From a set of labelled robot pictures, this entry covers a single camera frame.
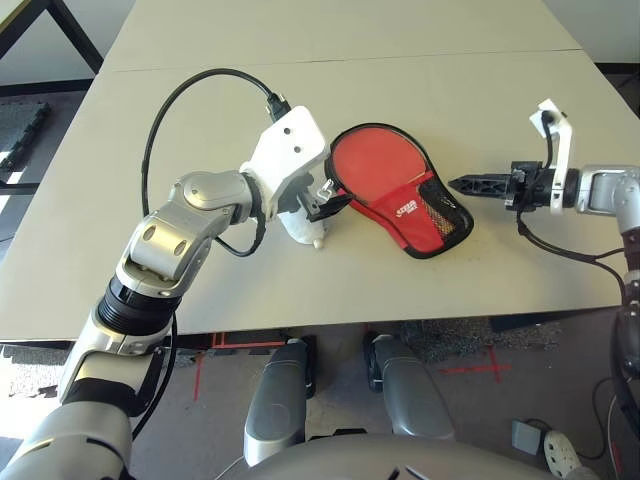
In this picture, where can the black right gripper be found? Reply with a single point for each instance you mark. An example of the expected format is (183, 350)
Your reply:
(530, 185)

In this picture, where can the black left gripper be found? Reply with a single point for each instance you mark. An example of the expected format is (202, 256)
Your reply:
(300, 197)

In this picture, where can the red black paddle case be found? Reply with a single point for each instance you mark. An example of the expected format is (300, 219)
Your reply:
(400, 220)

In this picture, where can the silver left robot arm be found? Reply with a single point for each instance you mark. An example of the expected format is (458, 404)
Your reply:
(210, 192)

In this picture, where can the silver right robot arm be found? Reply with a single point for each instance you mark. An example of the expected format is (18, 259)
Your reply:
(605, 190)

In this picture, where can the dark speckled floor mat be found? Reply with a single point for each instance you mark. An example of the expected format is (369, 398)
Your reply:
(475, 337)

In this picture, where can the red tape rectangle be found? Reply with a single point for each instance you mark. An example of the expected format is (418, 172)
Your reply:
(220, 344)

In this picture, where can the grey left robot leg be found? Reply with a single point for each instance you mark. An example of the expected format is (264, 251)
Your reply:
(277, 400)

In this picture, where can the grey robot leg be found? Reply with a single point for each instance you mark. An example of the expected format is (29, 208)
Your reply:
(277, 400)
(410, 395)

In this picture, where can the grey right robot leg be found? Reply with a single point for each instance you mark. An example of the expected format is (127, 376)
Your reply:
(410, 395)

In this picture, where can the grey foot pedal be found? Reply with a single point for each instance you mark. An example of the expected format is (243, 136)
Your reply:
(526, 436)

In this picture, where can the grey robot torso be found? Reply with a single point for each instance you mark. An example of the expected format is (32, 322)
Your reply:
(375, 460)

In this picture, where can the black foam floor mat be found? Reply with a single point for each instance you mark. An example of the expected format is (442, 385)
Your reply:
(22, 130)

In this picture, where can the grey speckled puzzle mat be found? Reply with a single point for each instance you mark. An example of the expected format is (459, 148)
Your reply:
(30, 370)

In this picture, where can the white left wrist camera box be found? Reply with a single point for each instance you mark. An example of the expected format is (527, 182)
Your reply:
(290, 150)

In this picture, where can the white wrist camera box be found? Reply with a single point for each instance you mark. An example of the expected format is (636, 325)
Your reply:
(290, 150)
(562, 150)

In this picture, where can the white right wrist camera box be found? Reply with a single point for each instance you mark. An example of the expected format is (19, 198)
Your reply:
(562, 150)

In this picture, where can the black metal table frame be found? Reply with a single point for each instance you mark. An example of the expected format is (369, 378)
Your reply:
(80, 40)

